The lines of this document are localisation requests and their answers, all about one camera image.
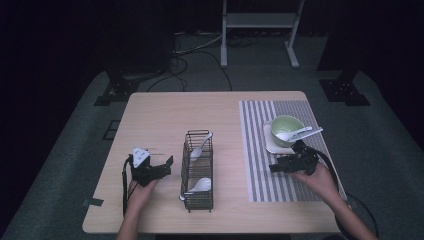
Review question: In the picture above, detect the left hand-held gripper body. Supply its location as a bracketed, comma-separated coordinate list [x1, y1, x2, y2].
[128, 146, 162, 188]

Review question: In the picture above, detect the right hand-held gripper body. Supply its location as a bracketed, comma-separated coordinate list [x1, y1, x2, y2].
[278, 148, 320, 177]

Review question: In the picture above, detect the black wire basket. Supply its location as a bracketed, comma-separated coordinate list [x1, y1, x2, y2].
[180, 129, 215, 213]

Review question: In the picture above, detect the white ceramic spoon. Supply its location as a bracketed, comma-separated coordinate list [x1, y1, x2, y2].
[289, 127, 324, 144]
[190, 132, 214, 162]
[275, 125, 314, 143]
[178, 177, 213, 202]

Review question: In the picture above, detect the green bowl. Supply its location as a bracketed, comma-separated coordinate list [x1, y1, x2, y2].
[270, 114, 306, 149]

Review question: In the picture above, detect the person's left hand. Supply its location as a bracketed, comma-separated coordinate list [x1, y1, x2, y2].
[128, 178, 160, 214]

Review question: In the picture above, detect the person's right hand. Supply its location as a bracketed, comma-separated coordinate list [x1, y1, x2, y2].
[293, 162, 342, 205]

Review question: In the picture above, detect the white square plate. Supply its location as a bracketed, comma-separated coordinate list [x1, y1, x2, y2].
[263, 121, 298, 156]

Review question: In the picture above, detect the striped woven placemat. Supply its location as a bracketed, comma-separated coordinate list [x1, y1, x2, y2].
[238, 99, 348, 203]

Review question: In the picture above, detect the dark tape strip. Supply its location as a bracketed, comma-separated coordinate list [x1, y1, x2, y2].
[82, 197, 105, 208]

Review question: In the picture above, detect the black stand base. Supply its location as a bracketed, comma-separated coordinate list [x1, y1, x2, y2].
[93, 66, 168, 107]
[318, 66, 371, 107]

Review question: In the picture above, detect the white metal stand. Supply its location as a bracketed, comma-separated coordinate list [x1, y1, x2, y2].
[220, 0, 306, 69]

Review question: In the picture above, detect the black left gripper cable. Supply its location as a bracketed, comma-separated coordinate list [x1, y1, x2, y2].
[121, 155, 139, 216]

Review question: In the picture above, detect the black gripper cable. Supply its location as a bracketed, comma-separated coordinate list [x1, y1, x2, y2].
[313, 149, 381, 240]
[121, 155, 139, 216]

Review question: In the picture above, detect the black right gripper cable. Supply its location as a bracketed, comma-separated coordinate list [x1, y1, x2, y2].
[313, 149, 381, 240]

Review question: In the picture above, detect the black floor cable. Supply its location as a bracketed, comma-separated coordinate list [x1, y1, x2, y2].
[146, 49, 234, 93]

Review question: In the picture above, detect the grey floor cable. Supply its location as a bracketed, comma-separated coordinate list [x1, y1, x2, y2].
[173, 33, 224, 56]

